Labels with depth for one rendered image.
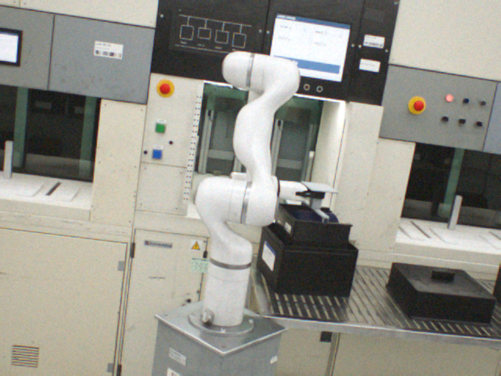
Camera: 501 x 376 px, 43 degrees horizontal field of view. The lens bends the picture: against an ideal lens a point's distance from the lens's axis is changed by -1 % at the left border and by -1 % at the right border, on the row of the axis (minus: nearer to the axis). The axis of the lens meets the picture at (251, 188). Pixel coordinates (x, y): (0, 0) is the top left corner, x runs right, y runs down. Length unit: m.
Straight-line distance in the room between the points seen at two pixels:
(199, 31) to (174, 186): 0.59
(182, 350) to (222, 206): 0.43
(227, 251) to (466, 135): 1.24
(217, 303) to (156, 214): 0.78
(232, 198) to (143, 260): 0.92
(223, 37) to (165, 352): 1.16
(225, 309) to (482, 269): 1.34
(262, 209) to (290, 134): 1.69
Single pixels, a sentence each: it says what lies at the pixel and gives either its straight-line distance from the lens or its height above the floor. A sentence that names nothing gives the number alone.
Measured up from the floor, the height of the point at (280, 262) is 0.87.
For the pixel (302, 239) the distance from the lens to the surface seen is 2.18.
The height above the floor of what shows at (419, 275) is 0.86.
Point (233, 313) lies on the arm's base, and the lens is 1.87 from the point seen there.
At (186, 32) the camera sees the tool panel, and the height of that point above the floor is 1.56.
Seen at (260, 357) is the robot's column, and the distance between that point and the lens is 1.92.
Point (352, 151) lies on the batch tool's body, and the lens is 2.50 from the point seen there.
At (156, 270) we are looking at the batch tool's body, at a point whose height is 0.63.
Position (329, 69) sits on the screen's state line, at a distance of 2.49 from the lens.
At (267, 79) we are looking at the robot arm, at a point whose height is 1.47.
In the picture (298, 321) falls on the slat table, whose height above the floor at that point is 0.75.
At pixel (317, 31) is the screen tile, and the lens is 2.48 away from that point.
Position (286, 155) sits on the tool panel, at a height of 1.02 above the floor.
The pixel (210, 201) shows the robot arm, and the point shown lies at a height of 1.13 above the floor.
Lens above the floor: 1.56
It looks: 12 degrees down
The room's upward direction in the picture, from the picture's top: 9 degrees clockwise
